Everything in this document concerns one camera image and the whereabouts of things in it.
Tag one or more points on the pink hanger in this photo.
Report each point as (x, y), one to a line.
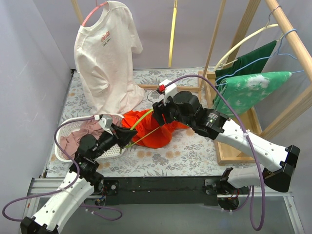
(98, 6)

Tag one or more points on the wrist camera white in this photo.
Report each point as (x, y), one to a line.
(168, 91)
(103, 122)

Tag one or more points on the white laundry basket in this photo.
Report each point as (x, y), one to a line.
(72, 125)

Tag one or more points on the green hanger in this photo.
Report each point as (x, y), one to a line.
(139, 120)

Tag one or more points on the pink garment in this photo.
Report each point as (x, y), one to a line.
(70, 143)

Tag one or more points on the cream hanger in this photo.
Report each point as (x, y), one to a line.
(221, 63)

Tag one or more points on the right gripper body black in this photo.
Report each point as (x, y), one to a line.
(159, 113)

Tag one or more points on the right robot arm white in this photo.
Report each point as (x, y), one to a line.
(275, 164)

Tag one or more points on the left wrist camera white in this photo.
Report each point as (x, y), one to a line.
(103, 122)

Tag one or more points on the dark green garment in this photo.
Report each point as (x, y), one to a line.
(246, 65)

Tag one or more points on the orange t shirt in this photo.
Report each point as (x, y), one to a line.
(158, 139)

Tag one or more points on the light green tie-dye garment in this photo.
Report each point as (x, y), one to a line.
(244, 92)

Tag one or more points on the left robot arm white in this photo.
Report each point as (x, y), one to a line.
(81, 181)

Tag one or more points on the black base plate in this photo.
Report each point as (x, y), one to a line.
(168, 190)

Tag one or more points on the white Coca-Cola t shirt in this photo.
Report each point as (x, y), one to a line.
(103, 56)

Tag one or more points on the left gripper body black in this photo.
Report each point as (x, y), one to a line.
(116, 134)

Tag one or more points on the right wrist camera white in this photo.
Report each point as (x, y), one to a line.
(168, 91)

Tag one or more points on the yellow hanger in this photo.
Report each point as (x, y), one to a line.
(172, 35)

